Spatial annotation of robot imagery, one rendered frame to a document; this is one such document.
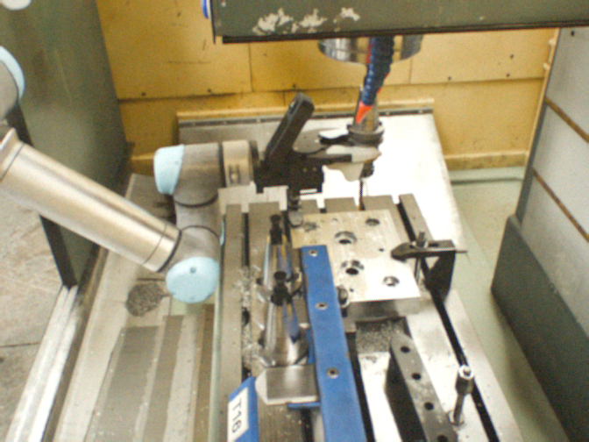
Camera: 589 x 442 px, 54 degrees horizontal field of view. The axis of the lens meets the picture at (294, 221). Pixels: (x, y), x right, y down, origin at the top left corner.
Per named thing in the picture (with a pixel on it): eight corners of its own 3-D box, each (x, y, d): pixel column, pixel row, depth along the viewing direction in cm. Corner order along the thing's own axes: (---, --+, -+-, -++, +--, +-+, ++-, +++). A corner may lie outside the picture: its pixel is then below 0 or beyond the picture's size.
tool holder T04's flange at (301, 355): (314, 370, 68) (313, 355, 67) (263, 378, 68) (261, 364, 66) (303, 331, 74) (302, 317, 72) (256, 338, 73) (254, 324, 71)
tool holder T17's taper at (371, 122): (382, 130, 92) (386, 90, 88) (355, 131, 92) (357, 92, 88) (375, 118, 96) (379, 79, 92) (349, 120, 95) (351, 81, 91)
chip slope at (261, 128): (170, 312, 159) (154, 237, 144) (188, 184, 214) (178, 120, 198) (486, 290, 163) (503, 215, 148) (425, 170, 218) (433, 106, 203)
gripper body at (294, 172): (320, 170, 102) (251, 176, 101) (319, 126, 97) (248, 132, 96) (327, 194, 96) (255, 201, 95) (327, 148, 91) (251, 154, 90)
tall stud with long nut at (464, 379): (450, 427, 96) (461, 376, 88) (445, 413, 98) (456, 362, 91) (466, 426, 96) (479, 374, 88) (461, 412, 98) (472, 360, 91)
